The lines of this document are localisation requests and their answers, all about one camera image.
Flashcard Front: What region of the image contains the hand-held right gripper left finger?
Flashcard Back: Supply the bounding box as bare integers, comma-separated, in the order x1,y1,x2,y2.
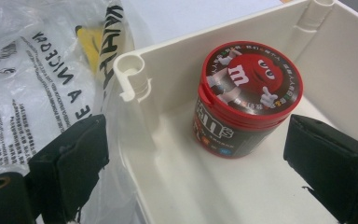
27,114,110,224

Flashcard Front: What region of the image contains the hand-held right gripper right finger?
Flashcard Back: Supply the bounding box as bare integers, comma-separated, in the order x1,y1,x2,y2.
283,113,358,224

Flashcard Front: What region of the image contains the clear plastic bag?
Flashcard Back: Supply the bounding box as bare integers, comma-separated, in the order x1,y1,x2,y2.
0,0,157,224

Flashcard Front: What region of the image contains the white plastic storage box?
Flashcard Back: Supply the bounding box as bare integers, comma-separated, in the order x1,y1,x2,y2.
113,0,358,224

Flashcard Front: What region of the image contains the red-lidded candy jar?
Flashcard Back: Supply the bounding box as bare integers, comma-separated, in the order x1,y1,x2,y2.
192,40,304,160

